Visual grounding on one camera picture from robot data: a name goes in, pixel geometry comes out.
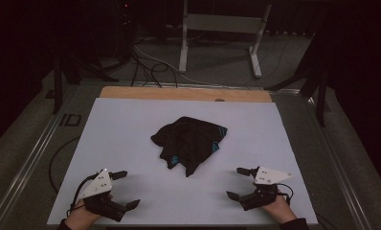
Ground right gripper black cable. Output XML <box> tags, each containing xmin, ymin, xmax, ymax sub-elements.
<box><xmin>276</xmin><ymin>182</ymin><xmax>295</xmax><ymax>206</ymax></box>

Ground wooden board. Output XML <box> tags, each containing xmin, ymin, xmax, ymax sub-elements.
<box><xmin>100</xmin><ymin>85</ymin><xmax>273</xmax><ymax>104</ymax></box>

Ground black floor cable bundle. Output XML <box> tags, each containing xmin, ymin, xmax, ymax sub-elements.
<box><xmin>130</xmin><ymin>49</ymin><xmax>180</xmax><ymax>89</ymax></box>

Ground black shorts with blue print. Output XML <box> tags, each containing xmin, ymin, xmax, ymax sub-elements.
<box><xmin>150</xmin><ymin>116</ymin><xmax>229</xmax><ymax>178</ymax></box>

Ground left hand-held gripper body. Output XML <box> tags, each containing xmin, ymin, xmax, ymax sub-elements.
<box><xmin>78</xmin><ymin>169</ymin><xmax>127</xmax><ymax>223</ymax></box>

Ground black metal stand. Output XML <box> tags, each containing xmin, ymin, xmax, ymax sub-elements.
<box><xmin>264</xmin><ymin>32</ymin><xmax>329</xmax><ymax>127</ymax></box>
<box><xmin>52</xmin><ymin>52</ymin><xmax>120</xmax><ymax>115</ymax></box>

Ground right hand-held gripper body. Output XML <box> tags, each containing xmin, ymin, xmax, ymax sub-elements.
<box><xmin>239</xmin><ymin>166</ymin><xmax>293</xmax><ymax>212</ymax></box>

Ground person's left hand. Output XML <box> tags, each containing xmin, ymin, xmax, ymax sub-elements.
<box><xmin>65</xmin><ymin>197</ymin><xmax>102</xmax><ymax>230</ymax></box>

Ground dark computer tower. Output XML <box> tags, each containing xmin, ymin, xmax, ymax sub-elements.
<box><xmin>92</xmin><ymin>0</ymin><xmax>136</xmax><ymax>65</ymax></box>

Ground white table cover sheet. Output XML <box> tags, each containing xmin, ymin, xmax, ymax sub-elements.
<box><xmin>46</xmin><ymin>97</ymin><xmax>319</xmax><ymax>226</ymax></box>

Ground person's right hand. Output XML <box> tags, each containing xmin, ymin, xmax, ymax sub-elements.
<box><xmin>262</xmin><ymin>193</ymin><xmax>298</xmax><ymax>224</ymax></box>

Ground black floor cable loop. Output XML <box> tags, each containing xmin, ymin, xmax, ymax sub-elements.
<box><xmin>48</xmin><ymin>135</ymin><xmax>81</xmax><ymax>195</ymax></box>

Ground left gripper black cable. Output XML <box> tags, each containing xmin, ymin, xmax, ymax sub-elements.
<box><xmin>67</xmin><ymin>172</ymin><xmax>100</xmax><ymax>219</ymax></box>

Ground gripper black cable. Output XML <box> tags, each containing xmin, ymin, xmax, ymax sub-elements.
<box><xmin>67</xmin><ymin>172</ymin><xmax>100</xmax><ymax>219</ymax></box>
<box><xmin>276</xmin><ymin>182</ymin><xmax>295</xmax><ymax>206</ymax></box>

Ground white metal table frame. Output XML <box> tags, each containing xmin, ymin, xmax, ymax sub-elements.
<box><xmin>178</xmin><ymin>0</ymin><xmax>273</xmax><ymax>80</ymax></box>

